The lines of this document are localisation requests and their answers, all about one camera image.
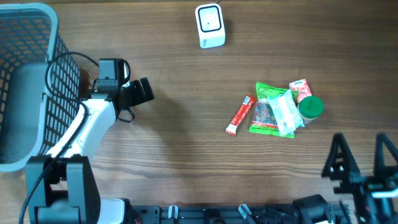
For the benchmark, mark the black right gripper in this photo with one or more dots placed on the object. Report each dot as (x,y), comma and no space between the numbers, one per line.
(362,180)

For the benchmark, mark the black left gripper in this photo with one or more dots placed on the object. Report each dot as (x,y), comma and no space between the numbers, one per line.
(140,92)

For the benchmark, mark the green lid spice jar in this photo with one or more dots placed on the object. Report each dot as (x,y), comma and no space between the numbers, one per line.
(310,108)

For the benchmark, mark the small red white packet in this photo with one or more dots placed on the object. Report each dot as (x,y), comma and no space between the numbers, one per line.
(303,89)

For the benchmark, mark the mint green wipes pouch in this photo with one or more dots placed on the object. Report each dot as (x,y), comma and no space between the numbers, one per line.
(286,113)

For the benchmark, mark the green gummy candy bag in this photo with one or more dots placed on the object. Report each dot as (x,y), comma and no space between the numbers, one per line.
(264,121)

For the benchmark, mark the red snack bar wrapper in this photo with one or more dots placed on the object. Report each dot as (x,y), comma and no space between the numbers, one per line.
(243,110)

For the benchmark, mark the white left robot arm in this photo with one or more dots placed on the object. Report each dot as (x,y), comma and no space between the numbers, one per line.
(61,186)

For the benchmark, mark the white barcode scanner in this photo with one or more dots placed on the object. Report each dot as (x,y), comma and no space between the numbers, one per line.
(210,25)

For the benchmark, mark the grey plastic mesh basket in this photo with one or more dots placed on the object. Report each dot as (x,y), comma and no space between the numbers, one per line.
(36,82)

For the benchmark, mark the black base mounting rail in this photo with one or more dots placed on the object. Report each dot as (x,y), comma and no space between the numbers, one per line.
(267,214)

